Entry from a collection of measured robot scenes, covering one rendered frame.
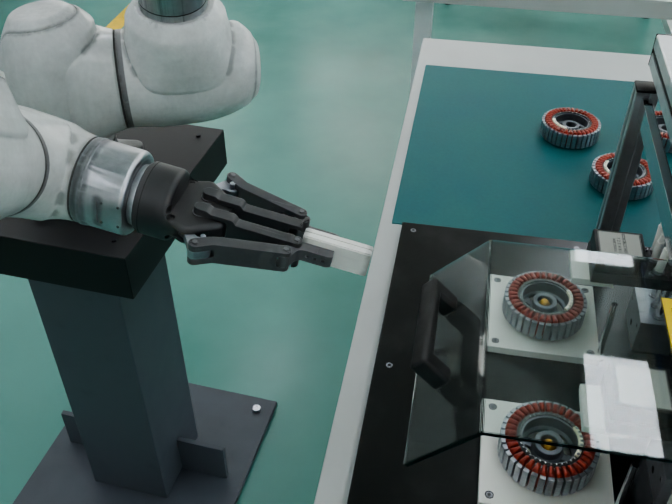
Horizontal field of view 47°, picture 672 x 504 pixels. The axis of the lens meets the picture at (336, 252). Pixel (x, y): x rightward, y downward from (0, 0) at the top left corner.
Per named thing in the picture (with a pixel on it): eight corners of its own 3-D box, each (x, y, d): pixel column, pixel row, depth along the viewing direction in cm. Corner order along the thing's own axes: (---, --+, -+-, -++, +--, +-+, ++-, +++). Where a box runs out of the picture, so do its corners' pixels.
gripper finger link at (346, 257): (304, 231, 77) (303, 235, 76) (372, 250, 76) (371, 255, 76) (300, 253, 79) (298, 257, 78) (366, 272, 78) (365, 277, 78)
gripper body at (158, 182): (157, 199, 84) (239, 223, 84) (125, 248, 78) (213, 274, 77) (160, 143, 79) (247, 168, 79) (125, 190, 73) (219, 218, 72)
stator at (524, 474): (495, 490, 88) (500, 471, 85) (497, 412, 96) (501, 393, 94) (598, 505, 86) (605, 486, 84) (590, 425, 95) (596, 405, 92)
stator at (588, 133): (573, 117, 159) (577, 101, 157) (609, 143, 151) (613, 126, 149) (528, 128, 156) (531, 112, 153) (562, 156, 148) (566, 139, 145)
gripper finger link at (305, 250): (285, 236, 77) (277, 255, 74) (334, 250, 77) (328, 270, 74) (283, 247, 78) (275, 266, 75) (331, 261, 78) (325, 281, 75)
